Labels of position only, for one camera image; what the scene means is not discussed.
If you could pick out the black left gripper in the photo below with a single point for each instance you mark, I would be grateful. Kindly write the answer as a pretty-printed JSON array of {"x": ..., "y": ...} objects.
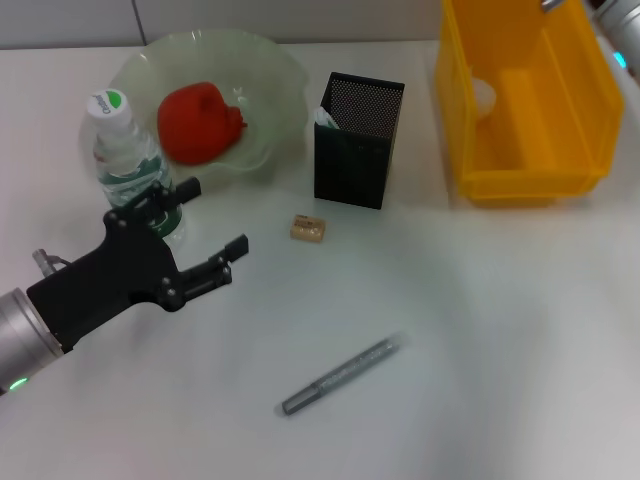
[{"x": 110, "y": 280}]

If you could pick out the clear green-label water bottle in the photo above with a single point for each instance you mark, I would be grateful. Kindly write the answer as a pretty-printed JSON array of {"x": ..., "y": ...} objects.
[{"x": 125, "y": 155}]

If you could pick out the green utility knife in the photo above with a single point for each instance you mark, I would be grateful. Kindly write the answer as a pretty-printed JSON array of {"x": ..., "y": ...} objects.
[{"x": 325, "y": 119}]

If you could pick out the grey marker pen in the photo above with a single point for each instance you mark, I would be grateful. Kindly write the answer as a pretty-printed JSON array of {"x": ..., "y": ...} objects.
[{"x": 345, "y": 375}]

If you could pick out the white paper ball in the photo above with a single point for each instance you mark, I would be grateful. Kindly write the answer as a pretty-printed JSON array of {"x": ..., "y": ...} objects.
[{"x": 484, "y": 97}]

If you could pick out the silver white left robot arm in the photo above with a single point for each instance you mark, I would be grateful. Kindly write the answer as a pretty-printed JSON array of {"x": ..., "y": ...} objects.
[{"x": 20, "y": 340}]

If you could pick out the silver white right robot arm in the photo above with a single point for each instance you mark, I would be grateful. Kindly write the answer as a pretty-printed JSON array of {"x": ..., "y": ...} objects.
[{"x": 627, "y": 15}]

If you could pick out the pale green glass fruit plate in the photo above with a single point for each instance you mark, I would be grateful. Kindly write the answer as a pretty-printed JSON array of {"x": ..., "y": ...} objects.
[{"x": 260, "y": 90}]

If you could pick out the black mesh pen holder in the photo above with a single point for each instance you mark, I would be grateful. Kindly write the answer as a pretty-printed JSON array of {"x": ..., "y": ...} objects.
[{"x": 357, "y": 165}]

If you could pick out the yellow plastic bin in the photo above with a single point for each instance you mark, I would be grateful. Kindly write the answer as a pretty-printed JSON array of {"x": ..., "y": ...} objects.
[{"x": 550, "y": 125}]

